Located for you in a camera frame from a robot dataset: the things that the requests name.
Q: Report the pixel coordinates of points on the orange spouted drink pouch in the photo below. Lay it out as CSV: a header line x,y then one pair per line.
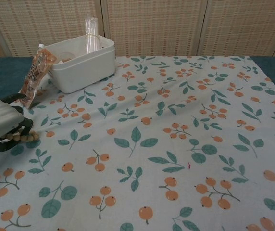
x,y
35,77

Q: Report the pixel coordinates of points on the white plastic storage box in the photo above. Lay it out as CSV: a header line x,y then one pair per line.
x,y
84,72

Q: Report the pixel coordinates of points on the clear pack of straws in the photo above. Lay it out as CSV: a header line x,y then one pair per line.
x,y
92,33

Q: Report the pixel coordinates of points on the floral fruit print tablecloth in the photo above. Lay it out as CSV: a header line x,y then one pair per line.
x,y
152,144

